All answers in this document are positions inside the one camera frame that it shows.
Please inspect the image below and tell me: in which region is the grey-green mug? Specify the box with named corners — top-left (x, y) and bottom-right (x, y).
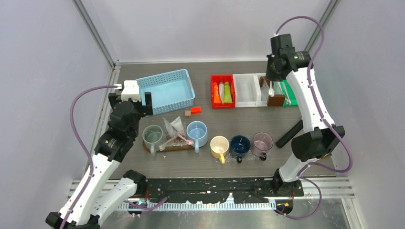
top-left (142, 125), bottom-right (164, 155)

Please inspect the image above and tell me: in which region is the white toothpaste tube red cap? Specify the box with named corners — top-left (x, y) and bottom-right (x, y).
top-left (163, 118), bottom-right (176, 138)

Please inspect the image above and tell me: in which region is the grey toothbrush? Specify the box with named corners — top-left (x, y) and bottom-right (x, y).
top-left (280, 82), bottom-right (291, 105)

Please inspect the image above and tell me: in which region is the clear textured acrylic holder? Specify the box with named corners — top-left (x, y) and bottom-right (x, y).
top-left (159, 124), bottom-right (192, 150)

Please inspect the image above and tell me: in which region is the light blue mug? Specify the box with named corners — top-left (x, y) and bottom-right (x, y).
top-left (186, 121), bottom-right (208, 153)

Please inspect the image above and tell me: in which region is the pink toothbrush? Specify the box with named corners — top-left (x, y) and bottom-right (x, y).
top-left (176, 132), bottom-right (193, 146)

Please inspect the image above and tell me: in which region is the mauve mug black handle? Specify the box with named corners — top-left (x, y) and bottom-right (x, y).
top-left (251, 132), bottom-right (274, 161)

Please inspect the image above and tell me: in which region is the cream mug yellow handle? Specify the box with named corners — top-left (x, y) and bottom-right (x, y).
top-left (210, 135), bottom-right (229, 164)

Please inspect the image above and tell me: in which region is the dark blue mug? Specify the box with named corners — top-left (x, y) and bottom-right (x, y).
top-left (230, 135), bottom-right (251, 164)

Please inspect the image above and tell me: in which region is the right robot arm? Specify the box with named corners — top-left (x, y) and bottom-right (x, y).
top-left (266, 34), bottom-right (345, 196)

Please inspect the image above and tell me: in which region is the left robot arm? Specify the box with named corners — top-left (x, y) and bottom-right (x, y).
top-left (45, 92), bottom-right (153, 229)

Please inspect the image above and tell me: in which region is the oval wooden tray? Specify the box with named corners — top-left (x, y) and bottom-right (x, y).
top-left (155, 139), bottom-right (194, 153)

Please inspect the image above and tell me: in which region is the small white toothpaste tube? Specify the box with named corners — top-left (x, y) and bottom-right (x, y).
top-left (218, 82), bottom-right (224, 104)

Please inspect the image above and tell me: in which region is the yellow-green toothpaste tube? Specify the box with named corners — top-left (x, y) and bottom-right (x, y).
top-left (224, 82), bottom-right (233, 104)

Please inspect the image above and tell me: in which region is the orange toothpaste tube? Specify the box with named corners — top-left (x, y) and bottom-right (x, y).
top-left (213, 83), bottom-right (222, 104)

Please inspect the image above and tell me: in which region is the clear textured oval tray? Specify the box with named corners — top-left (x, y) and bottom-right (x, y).
top-left (229, 149), bottom-right (270, 164)

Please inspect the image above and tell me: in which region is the light blue perforated basket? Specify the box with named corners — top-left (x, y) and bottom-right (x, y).
top-left (137, 69), bottom-right (195, 115)

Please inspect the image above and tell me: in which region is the green plastic bin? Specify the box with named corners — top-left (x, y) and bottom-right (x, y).
top-left (279, 80), bottom-right (298, 106)

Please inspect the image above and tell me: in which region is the brown wooden holder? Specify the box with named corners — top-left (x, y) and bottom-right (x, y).
top-left (266, 94), bottom-right (286, 107)

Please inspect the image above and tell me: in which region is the white plastic bin left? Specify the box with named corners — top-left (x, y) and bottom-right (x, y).
top-left (233, 73), bottom-right (261, 108)

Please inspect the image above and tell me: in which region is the white plastic bin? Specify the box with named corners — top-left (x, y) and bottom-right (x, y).
top-left (233, 73), bottom-right (261, 108)
top-left (256, 73), bottom-right (269, 106)

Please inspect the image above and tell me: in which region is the white plastic bin right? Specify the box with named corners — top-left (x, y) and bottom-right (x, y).
top-left (256, 73), bottom-right (269, 106)

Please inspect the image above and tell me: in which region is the orange block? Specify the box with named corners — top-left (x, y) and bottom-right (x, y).
top-left (190, 106), bottom-right (202, 115)

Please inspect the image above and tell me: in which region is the red plastic bin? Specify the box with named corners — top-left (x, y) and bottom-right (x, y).
top-left (210, 74), bottom-right (237, 109)

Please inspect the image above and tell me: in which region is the black microphone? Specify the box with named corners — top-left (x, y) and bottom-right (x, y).
top-left (276, 120), bottom-right (303, 148)

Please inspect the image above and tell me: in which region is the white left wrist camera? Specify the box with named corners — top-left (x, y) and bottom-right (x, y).
top-left (114, 80), bottom-right (141, 102)

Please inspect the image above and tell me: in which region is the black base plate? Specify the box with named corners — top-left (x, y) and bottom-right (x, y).
top-left (132, 177), bottom-right (304, 204)

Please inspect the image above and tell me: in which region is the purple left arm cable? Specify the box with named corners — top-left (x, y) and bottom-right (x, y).
top-left (59, 84), bottom-right (168, 229)

